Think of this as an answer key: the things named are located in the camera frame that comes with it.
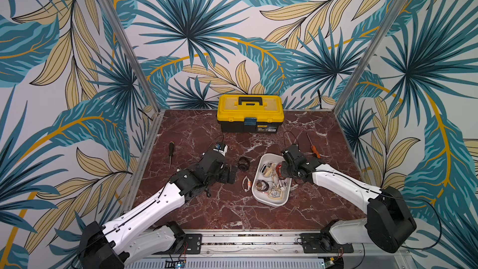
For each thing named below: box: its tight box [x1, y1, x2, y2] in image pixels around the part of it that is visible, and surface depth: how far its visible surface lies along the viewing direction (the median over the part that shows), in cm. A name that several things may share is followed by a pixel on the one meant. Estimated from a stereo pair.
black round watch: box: [237, 156, 251, 172], surface depth 99 cm
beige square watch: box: [260, 161, 277, 178], surface depth 94 cm
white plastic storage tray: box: [251, 153, 292, 207], surface depth 88 cm
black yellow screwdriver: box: [168, 140, 175, 169], surface depth 102 cm
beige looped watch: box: [268, 188, 283, 200], surface depth 87 cm
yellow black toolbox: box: [216, 94, 285, 134], surface depth 100 cm
